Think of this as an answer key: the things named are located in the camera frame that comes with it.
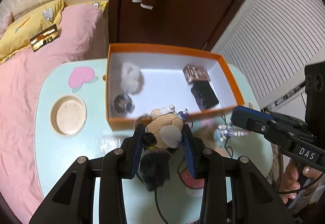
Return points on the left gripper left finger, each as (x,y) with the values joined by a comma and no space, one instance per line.
(137,147)

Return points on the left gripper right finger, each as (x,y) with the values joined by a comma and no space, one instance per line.
(189,150)

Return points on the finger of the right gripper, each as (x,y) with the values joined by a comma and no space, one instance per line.
(250,120)

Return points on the tan plush toy keychain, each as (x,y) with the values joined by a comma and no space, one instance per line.
(163,127)

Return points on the bead bracelet charm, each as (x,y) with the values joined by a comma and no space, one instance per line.
(225,131)

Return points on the beige fur pompom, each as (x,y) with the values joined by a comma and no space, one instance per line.
(131,78)

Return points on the person's right hand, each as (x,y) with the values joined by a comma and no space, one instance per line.
(289,181)

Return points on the black fur pompom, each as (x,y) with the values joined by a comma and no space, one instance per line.
(154,168)

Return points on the dark round trinket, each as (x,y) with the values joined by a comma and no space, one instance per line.
(123,104)

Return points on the orange cardboard box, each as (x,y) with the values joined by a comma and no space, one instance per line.
(163,82)

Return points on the brown card box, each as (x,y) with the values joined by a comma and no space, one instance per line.
(195,74)

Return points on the white louvered door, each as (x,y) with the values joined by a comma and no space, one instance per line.
(270,42)

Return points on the dark brown wooden door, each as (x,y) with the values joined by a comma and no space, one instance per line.
(196,24)

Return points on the gold black small box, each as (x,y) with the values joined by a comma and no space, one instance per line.
(44,37)

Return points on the yellow pillow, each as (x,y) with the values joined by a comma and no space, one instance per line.
(18,34)

